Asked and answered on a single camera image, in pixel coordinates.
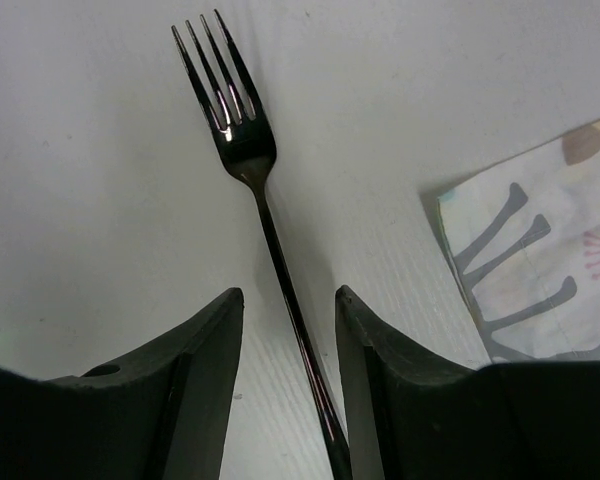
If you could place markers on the patterned white cloth napkin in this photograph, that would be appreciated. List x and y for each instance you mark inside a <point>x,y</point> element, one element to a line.
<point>523,241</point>

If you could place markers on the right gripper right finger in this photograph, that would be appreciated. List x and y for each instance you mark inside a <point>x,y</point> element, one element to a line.
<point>413,414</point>

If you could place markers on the black fork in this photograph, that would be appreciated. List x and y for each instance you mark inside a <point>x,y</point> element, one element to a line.
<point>247,149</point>

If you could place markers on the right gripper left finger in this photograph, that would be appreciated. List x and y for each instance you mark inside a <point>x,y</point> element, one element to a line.
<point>160,411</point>

